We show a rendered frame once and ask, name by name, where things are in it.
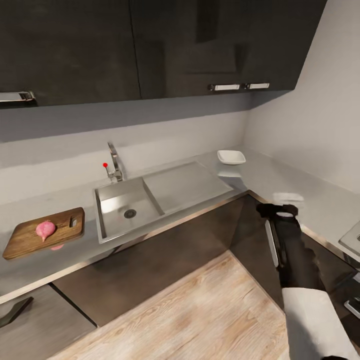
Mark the bowl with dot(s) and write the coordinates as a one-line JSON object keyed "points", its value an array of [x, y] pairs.
{"points": [[231, 157]]}

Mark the oven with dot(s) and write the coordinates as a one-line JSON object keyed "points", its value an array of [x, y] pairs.
{"points": [[345, 297]]}

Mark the drop in sink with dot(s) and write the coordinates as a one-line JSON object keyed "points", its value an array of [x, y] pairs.
{"points": [[127, 205]]}

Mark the cabinet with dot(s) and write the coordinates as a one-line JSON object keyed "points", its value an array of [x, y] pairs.
{"points": [[190, 48], [66, 52]]}

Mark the vidalia onion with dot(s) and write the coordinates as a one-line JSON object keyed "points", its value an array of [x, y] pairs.
{"points": [[45, 229]]}

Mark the cutting board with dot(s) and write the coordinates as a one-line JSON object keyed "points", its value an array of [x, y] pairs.
{"points": [[25, 239]]}

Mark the dishwasher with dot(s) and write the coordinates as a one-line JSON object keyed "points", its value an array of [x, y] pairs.
{"points": [[40, 323]]}

